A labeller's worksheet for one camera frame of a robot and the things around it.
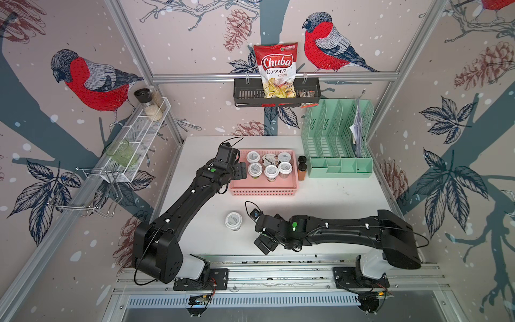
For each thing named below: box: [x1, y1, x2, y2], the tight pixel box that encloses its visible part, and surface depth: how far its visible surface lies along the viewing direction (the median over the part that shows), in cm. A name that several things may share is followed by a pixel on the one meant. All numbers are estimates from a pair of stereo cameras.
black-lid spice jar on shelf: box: [133, 87, 153, 107], surface depth 81 cm
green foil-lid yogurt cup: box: [277, 152, 292, 163], surface depth 106 cm
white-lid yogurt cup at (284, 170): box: [277, 161, 293, 180], surface depth 100 cm
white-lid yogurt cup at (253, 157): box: [246, 150, 261, 164], surface depth 106 cm
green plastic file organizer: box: [301, 98, 375, 179], surface depth 107 cm
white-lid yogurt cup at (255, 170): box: [247, 162, 263, 180], surface depth 100 cm
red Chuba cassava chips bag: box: [253, 42, 299, 99], surface depth 83 cm
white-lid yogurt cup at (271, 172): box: [264, 164, 279, 183], surface depth 100 cm
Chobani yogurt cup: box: [262, 152, 279, 167], surface depth 106 cm
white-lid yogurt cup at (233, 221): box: [224, 211, 243, 232], surface depth 83 cm
